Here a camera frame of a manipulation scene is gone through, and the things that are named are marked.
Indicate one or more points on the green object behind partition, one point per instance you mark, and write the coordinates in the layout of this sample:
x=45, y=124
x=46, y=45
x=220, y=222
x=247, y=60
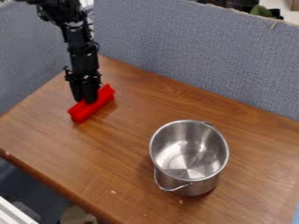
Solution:
x=260, y=11

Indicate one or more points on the grey fabric partition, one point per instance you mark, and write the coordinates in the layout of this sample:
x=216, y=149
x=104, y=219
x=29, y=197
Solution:
x=32, y=52
x=235, y=54

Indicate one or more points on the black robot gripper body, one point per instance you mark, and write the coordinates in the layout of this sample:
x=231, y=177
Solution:
x=84, y=63

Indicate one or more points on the grey fabric partition back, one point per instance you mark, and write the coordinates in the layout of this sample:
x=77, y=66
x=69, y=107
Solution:
x=235, y=54

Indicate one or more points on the grey fabric partition left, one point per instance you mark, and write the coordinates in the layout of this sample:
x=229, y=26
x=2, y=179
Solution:
x=32, y=52

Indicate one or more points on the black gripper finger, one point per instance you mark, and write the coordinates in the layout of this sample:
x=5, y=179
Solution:
x=76, y=90
x=90, y=90

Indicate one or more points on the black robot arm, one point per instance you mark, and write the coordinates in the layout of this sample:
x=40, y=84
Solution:
x=69, y=17

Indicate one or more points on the red rectangular block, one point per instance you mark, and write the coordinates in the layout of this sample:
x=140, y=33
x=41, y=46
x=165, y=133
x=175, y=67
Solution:
x=81, y=111

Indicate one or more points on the stainless steel metal pot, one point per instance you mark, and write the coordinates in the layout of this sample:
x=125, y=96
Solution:
x=189, y=153

